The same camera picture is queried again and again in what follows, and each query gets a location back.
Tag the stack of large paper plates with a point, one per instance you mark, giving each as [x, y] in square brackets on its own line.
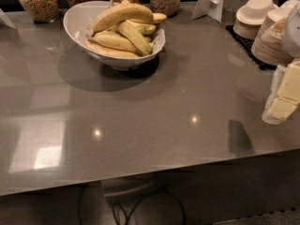
[267, 46]

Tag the yellow banana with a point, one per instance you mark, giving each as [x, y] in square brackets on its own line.
[109, 51]
[113, 40]
[119, 13]
[158, 18]

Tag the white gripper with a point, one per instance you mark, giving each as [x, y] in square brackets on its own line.
[292, 33]

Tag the white folded sign card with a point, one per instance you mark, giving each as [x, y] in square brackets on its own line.
[211, 8]

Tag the white card left edge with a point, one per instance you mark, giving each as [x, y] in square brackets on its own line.
[5, 20]

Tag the yellow banana bottom front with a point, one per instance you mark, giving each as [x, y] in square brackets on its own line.
[109, 51]

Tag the stack of small paper bowls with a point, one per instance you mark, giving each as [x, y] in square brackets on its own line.
[250, 17]

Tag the white ceramic bowl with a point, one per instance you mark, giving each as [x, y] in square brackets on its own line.
[79, 17]

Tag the glass cereal jar far left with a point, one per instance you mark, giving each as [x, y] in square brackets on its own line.
[41, 11]

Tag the yellow-green banana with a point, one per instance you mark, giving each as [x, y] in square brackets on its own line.
[143, 28]
[134, 36]

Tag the black rubber mat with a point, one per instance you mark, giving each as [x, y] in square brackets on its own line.
[246, 45]

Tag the yellow-green banana behind centre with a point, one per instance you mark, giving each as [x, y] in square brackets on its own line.
[143, 28]

